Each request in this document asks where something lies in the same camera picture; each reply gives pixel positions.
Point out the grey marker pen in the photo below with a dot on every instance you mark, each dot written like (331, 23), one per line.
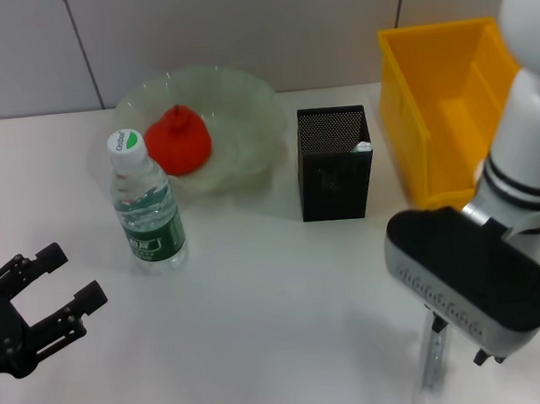
(432, 367)

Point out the water bottle green label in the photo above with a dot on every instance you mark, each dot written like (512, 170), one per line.
(149, 211)

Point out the orange fruit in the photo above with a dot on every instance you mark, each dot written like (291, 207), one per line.
(176, 144)

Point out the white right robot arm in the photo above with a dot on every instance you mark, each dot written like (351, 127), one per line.
(525, 121)

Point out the translucent green fruit bowl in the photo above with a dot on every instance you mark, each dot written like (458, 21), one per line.
(240, 120)

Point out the yellow plastic bin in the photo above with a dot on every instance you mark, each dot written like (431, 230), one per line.
(440, 104)

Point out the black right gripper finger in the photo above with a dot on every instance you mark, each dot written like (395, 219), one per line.
(438, 323)

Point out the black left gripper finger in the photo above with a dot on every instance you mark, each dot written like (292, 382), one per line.
(27, 265)
(68, 316)

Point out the mint green utility knife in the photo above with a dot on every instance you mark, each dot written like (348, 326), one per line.
(363, 147)

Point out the black mesh pen holder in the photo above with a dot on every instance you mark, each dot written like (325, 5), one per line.
(335, 192)

